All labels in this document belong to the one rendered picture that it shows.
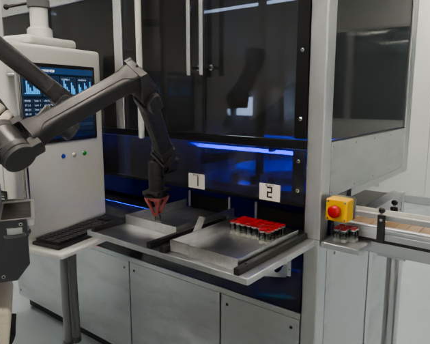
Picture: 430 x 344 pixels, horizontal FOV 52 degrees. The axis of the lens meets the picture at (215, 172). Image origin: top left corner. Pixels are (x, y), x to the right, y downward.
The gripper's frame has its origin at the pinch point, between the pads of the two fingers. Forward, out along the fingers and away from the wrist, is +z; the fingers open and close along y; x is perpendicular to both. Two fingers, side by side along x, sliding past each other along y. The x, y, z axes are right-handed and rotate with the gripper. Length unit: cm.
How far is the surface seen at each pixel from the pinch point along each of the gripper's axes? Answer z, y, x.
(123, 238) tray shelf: 4.0, -19.1, 2.0
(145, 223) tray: 2.2, -6.7, 0.9
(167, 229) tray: 2.3, -9.5, -9.7
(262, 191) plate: -9.6, 10.1, -37.6
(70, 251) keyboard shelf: 12.1, -19.4, 25.0
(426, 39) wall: -102, 472, -98
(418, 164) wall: 50, 468, -101
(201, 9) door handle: -73, 12, -13
